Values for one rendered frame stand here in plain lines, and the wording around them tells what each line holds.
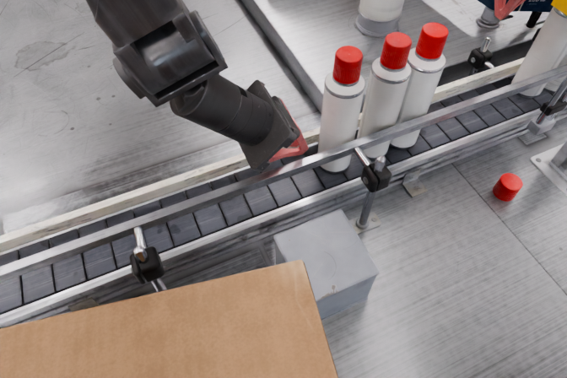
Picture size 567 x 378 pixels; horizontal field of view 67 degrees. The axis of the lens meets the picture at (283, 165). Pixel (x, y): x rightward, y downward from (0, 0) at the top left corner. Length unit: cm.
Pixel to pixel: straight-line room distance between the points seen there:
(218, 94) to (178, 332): 23
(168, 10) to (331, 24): 61
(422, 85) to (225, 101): 29
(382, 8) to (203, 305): 70
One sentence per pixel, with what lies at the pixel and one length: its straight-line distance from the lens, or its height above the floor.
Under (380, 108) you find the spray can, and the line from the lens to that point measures 60.
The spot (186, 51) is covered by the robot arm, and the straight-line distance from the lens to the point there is 39.
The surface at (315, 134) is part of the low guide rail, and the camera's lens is 66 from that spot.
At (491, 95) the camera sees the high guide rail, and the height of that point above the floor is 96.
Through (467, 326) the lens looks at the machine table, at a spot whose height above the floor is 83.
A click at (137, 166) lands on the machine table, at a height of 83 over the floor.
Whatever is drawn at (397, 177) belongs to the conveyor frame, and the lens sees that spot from 70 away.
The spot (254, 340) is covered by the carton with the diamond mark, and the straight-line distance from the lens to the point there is 30.
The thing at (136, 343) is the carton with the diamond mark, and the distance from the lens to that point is 31.
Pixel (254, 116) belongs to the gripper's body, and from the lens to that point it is 47.
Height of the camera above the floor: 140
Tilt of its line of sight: 52 degrees down
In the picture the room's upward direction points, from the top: straight up
